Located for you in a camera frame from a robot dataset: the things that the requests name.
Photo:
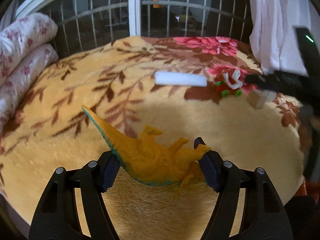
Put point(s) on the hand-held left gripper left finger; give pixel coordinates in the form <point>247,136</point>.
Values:
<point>110,172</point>

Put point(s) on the white window railing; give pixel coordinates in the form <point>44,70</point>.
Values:
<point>100,10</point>

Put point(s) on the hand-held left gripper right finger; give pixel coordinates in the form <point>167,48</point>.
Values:
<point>210,172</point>

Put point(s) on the white window frame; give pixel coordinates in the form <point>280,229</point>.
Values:
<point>135,10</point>

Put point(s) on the yellow leaf-patterned plush blanket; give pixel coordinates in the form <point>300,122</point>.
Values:
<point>225,130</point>

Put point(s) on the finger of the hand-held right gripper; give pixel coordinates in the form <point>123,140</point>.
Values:
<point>255,79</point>

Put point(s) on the white foam block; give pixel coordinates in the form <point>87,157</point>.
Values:
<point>180,79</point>

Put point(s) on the orange toy dinosaur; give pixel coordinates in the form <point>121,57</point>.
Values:
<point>155,160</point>

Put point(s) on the white pink-floral folded quilt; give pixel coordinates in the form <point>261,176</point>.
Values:
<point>25,55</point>

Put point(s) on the white curtain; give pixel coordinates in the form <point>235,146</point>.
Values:
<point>275,17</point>

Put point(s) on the red toy car green wheels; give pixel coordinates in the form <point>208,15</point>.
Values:
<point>226,86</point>

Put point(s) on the small wooden block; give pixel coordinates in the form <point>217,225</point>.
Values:
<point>255,100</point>

